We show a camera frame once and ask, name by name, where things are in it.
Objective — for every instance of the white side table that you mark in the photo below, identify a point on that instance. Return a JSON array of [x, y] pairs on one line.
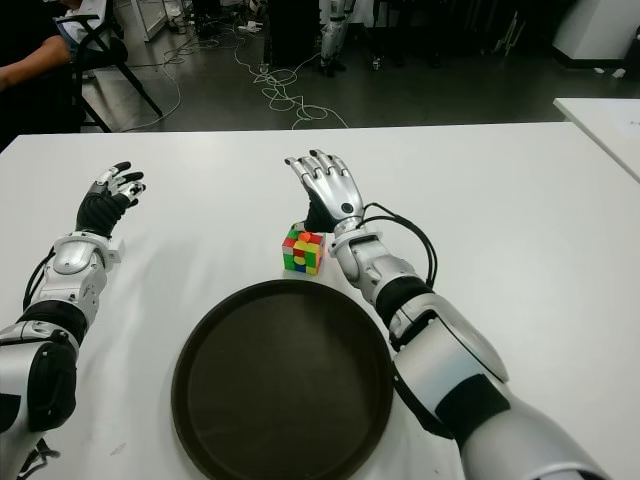
[[600, 130]]

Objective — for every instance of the white cabinet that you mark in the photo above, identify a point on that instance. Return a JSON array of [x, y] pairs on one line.
[[595, 30]]

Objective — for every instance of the multicoloured Rubik's cube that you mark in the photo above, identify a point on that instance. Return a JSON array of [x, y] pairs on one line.
[[304, 252]]

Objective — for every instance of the black office chair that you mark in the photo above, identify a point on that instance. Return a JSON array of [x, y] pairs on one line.
[[112, 50]]

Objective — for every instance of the dark round plate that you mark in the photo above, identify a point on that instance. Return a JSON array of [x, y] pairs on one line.
[[280, 380]]

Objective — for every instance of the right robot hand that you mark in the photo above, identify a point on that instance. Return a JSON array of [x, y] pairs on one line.
[[332, 192]]

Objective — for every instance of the white board panel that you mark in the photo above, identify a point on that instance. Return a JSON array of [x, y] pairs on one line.
[[157, 17]]

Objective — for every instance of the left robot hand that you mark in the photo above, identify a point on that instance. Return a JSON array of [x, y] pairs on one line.
[[100, 210]]

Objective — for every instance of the grey folding stand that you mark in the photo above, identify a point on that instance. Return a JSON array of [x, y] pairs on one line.
[[507, 35]]

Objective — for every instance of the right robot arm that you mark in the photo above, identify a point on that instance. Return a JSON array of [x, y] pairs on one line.
[[460, 380]]

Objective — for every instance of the person in white shirt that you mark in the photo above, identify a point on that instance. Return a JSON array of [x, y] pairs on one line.
[[72, 32]]

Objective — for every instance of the black cabinet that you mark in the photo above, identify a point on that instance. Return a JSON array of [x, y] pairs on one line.
[[292, 30]]

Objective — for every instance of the white humanoid robot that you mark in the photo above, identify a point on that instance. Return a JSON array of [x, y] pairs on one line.
[[330, 35]]

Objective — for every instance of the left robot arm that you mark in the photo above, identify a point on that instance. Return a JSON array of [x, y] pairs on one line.
[[20, 370]]

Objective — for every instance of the person in black shirt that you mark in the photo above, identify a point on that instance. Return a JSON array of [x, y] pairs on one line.
[[20, 20]]

